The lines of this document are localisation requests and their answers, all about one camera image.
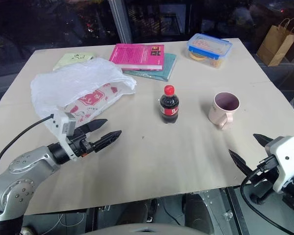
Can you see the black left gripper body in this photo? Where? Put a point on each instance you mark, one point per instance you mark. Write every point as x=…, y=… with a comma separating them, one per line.
x=80, y=145

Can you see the pink mug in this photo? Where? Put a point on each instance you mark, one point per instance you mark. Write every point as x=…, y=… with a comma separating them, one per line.
x=220, y=115

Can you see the white red-printed plastic bag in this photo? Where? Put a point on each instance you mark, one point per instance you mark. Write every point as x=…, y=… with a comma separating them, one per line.
x=76, y=80

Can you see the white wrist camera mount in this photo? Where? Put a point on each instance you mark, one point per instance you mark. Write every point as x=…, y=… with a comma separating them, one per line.
x=63, y=123
x=285, y=156

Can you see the teal book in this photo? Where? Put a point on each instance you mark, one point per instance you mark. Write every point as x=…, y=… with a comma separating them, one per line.
x=165, y=68

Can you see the brown paper bag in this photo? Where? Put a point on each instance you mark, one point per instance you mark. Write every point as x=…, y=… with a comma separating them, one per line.
x=276, y=46

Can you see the small cola bottle red cap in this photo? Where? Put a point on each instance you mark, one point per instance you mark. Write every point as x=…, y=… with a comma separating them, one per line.
x=169, y=107

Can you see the clear blue-lidded food container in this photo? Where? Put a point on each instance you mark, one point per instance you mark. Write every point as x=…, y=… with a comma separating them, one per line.
x=208, y=49

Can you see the pink book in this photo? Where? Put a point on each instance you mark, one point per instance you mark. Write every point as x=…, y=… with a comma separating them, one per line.
x=137, y=56

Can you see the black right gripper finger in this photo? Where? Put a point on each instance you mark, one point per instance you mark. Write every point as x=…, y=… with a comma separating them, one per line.
x=241, y=162
x=262, y=140

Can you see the grey curved robot torso edge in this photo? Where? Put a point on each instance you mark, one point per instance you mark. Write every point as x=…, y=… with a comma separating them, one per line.
x=142, y=229

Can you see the pale green notepad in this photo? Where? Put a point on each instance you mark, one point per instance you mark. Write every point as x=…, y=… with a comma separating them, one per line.
x=69, y=60

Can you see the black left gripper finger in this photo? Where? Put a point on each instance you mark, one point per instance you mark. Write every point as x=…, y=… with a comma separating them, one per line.
x=107, y=140
x=96, y=124

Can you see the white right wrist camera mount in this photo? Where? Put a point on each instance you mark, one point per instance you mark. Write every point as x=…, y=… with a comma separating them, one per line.
x=285, y=156

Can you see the grey window frame post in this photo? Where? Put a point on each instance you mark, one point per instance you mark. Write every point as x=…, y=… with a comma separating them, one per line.
x=120, y=19

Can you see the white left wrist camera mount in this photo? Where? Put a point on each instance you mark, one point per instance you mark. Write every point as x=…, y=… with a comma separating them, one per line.
x=63, y=123

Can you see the dark rounded shape under table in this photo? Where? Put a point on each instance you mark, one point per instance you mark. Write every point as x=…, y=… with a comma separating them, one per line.
x=198, y=213
x=134, y=213

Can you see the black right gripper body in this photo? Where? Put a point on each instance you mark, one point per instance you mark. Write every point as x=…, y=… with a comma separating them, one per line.
x=263, y=188

